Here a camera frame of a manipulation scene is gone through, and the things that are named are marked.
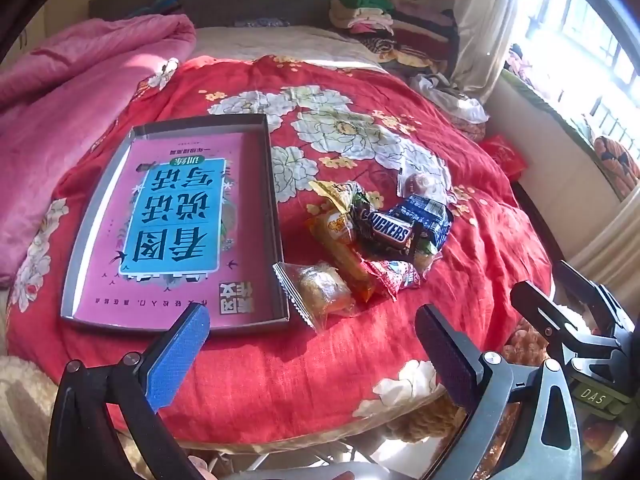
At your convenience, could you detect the clear packet round pastry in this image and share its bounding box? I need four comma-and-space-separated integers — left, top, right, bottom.
397, 170, 451, 198

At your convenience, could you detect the orange patterned cushion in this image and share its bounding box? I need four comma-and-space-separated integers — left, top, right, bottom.
592, 136, 640, 201

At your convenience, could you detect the blue snack packet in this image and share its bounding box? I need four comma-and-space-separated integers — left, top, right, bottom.
390, 194, 453, 251

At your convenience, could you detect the red snack packet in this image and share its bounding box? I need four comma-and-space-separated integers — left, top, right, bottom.
362, 259, 421, 301

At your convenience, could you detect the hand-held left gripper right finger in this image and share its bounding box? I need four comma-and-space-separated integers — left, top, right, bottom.
414, 303, 583, 480

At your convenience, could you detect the pink fleece blanket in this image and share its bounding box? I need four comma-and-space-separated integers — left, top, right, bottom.
0, 14, 197, 286

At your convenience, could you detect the yellow cartoon snack packet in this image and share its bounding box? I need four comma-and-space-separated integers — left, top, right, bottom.
309, 180, 371, 216

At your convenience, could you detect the pink and blue book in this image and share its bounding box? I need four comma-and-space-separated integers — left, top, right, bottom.
70, 132, 286, 323

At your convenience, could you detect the orange snack packet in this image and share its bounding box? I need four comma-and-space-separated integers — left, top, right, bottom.
307, 207, 378, 303

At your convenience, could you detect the beige bed sheet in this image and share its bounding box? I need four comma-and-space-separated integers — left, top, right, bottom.
192, 25, 386, 73

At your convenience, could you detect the red floral blanket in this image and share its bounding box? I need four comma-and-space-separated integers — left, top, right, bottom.
5, 55, 556, 446

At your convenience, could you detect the cream curtain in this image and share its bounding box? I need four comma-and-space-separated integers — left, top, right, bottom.
452, 0, 523, 106

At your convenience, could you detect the white crumpled cloth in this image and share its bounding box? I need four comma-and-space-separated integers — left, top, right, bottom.
410, 72, 488, 123

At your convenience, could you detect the red plastic bag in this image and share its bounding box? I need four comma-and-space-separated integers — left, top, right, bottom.
480, 135, 528, 181

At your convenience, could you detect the blue purple cloth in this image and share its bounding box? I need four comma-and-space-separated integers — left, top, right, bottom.
127, 0, 183, 18

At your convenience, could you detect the clear packet yellow floss cake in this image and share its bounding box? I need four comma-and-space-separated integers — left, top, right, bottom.
272, 260, 356, 333

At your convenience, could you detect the green pea snack packet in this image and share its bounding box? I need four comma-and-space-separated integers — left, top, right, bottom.
410, 235, 443, 271

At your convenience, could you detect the barred window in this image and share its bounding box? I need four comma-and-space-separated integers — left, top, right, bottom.
510, 0, 640, 146

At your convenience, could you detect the green sill cloth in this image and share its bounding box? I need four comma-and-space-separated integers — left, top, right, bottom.
500, 70, 601, 146

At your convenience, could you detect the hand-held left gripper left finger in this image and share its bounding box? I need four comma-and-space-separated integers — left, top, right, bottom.
47, 303, 211, 480

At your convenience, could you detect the patterned pillow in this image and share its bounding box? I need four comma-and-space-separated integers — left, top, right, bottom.
235, 17, 291, 28

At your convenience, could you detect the brown chocolate bar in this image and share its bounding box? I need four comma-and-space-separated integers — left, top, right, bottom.
350, 205, 416, 256

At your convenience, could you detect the pile of folded clothes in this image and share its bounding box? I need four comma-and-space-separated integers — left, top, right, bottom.
329, 0, 460, 78

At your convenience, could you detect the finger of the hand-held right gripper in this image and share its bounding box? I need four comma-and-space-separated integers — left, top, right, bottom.
511, 281, 601, 356
555, 260, 633, 331

